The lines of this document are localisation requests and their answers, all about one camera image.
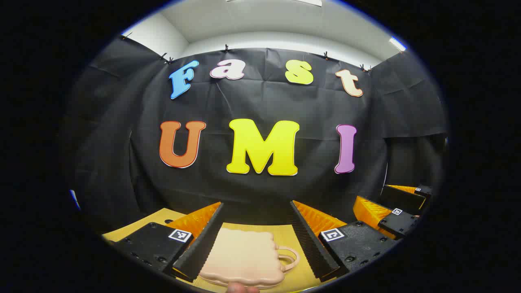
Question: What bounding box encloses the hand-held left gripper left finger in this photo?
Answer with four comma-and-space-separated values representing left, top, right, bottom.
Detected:
108, 201, 224, 282

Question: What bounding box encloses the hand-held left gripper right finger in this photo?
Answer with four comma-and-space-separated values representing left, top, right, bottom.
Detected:
290, 200, 397, 282

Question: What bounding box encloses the beige suitcase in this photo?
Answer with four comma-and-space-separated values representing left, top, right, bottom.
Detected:
199, 228, 300, 289

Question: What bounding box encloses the black backdrop cloth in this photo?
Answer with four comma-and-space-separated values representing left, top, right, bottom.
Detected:
61, 35, 448, 228

